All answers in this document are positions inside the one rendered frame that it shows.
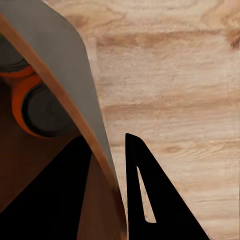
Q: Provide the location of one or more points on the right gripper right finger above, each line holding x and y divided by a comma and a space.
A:
174, 219

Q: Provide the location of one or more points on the trash can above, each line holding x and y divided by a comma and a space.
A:
53, 47

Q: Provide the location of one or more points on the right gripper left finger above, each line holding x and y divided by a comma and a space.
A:
50, 207

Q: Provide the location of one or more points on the can of soda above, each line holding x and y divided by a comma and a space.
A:
12, 65
37, 110

